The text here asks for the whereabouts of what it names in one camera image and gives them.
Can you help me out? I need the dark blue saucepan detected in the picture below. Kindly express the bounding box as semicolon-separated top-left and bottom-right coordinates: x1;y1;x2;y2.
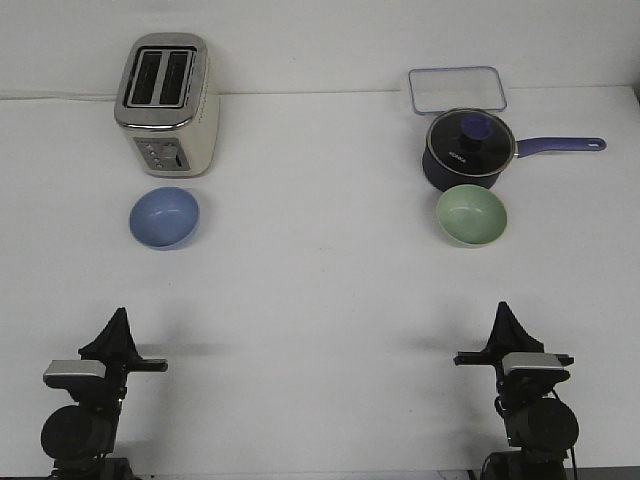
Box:
422;137;607;191

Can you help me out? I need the glass pot lid blue knob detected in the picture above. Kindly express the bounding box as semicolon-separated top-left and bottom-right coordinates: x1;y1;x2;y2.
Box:
426;109;516;161

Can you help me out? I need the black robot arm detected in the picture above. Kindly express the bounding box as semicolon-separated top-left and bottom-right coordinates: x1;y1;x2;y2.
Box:
453;301;579;454
41;307;168;470

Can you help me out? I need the blue bowl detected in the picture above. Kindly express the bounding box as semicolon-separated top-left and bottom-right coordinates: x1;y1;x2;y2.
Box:
128;187;200;251

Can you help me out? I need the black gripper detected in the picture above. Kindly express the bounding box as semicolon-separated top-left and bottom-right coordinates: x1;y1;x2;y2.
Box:
78;307;168;395
455;301;574;390

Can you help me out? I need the cream and steel toaster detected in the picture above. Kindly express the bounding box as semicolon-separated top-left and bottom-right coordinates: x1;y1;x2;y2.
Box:
114;32;220;178

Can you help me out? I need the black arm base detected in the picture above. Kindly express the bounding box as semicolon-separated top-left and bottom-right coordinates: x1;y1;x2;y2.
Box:
49;457;137;480
479;451;567;480

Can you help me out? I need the green bowl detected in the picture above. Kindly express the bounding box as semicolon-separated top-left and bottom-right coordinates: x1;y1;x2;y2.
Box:
435;184;508;248

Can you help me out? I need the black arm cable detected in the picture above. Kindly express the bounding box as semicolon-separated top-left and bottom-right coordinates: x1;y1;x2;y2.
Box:
552;389;581;480

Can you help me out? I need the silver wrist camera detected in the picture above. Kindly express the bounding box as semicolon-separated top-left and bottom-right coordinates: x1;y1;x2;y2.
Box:
43;359;106;389
501;352;570;375

